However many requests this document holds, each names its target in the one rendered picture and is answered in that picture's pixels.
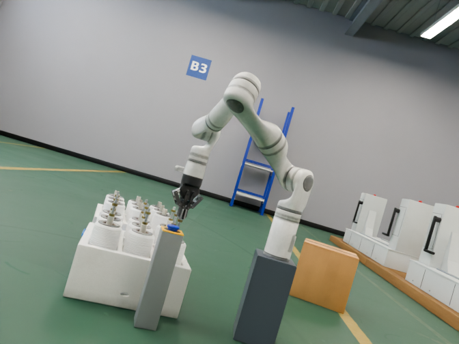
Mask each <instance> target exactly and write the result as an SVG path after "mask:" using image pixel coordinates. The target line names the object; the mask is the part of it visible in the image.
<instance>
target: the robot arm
mask: <svg viewBox="0 0 459 344"><path fill-rule="evenodd" d="M260 90H261V83H260V81H259V79H258V78H257V77H256V76H255V75H254V74H252V73H250V72H241V73H238V74H237V75H236V76H235V77H234V78H233V79H232V81H231V82H230V84H229V85H228V87H227V89H226V90H225V93H224V95H223V98H222V99H221V100H220V101H219V103H218V104H217V105H216V106H215V107H214V108H213V109H212V110H211V112H209V114H207V115H205V116H203V117H200V118H199V119H198V120H196V121H195V123H194V124H193V126H192V128H191V132H192V135H193V136H194V137H195V138H196V139H200V140H203V141H207V144H205V145H204V146H197V145H194V146H192V148H191V151H190V154H189V158H188V161H187V163H186V166H185V167H181V166H178V165H176V166H175V169H174V170H175V171H179V172H182V173H183V175H182V179H181V184H180V185H179V187H178V189H175V190H172V191H171V193H172V195H173V199H174V202H175V204H176V205H178V207H179V208H178V212H177V218H179V219H183V220H184V219H185V218H186V216H187V213H188V210H189V209H193V208H194V207H195V206H196V205H197V204H199V203H200V202H201V201H202V200H203V197H201V196H200V194H199V188H200V187H201V183H202V181H203V178H204V174H205V171H206V165H207V162H208V158H209V155H210V153H211V151H212V148H213V147H214V145H215V144H216V142H217V141H218V139H219V137H220V136H221V130H222V129H223V128H224V127H225V126H226V125H227V124H228V123H229V121H230V120H231V118H232V117H233V116H235V117H236V118H237V120H238V121H239V122H240V123H241V124H242V125H243V126H244V127H245V129H246V130H247V132H248V133H249V134H250V136H251V138H252V139H253V140H254V142H255V144H256V145H257V147H258V148H259V150H260V151H261V153H262V154H263V155H264V157H265V158H266V159H267V161H268V163H269V164H270V166H271V167H272V168H273V171H274V172H275V175H276V176H277V179H278V180H279V183H280V184H281V186H282V187H283V188H284V189H285V190H287V191H290V192H293V193H292V196H291V197H290V198H289V199H284V200H280V201H279V202H278V204H277V209H276V211H275V215H274V218H273V222H272V225H271V228H270V232H269V234H268V239H267V241H266V246H265V248H264V254H265V255H266V256H268V257H271V258H273V259H276V260H280V261H286V262H289V261H290V257H291V254H292V250H293V248H294V243H295V240H296V232H297V229H298V225H299V222H300V219H301V215H302V213H303V210H304V209H305V207H306V205H307V202H308V199H309V196H310V193H311V190H312V187H313V184H314V175H313V173H312V172H311V171H309V170H307V169H302V168H298V167H295V166H293V165H292V164H291V163H290V161H289V160H288V159H287V152H288V142H287V140H286V138H285V137H284V135H283V133H282V131H281V130H280V128H279V127H278V126H277V125H275V124H273V123H271V122H269V121H264V120H262V119H260V118H259V116H258V115H257V113H256V112H255V110H254V107H253V105H254V103H255V101H256V100H257V98H258V96H259V94H260ZM179 193H180V194H179ZM179 195H180V198H179ZM193 199H194V200H193Z"/></svg>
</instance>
